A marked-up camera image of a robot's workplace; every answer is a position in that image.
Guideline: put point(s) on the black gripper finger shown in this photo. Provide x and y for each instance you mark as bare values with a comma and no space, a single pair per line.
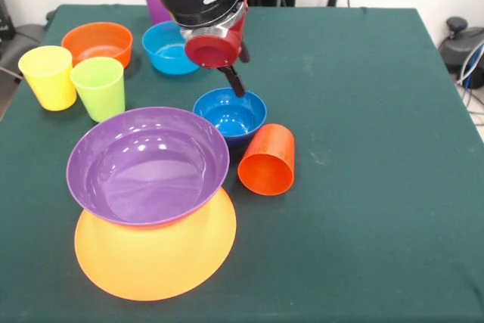
245,52
236,82

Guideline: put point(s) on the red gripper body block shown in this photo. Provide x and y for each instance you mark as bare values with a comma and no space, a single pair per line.
217,48

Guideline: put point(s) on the dark blue plastic bowl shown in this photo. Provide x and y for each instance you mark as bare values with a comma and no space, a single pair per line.
230,117

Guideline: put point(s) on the red plastic cup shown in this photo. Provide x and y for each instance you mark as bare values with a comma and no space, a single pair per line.
268,164

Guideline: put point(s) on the purple plastic bowl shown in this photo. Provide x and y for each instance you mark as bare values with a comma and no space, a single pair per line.
147,171

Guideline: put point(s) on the large yellow plastic bowl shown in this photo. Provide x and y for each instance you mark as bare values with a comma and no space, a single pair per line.
159,258

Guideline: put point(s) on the light blue plastic bowl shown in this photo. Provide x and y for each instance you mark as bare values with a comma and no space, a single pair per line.
166,54

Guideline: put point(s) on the purple plastic cup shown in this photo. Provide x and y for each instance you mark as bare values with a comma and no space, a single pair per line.
155,9

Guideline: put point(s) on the orange-red plastic bowl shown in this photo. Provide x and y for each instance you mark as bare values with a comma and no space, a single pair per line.
98,41

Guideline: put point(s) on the green plastic cup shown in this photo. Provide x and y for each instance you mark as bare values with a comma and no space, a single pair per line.
100,92

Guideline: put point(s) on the yellow plastic cup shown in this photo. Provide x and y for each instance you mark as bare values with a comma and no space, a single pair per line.
49,81

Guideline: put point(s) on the dark green tablecloth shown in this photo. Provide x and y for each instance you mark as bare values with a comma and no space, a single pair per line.
378,187

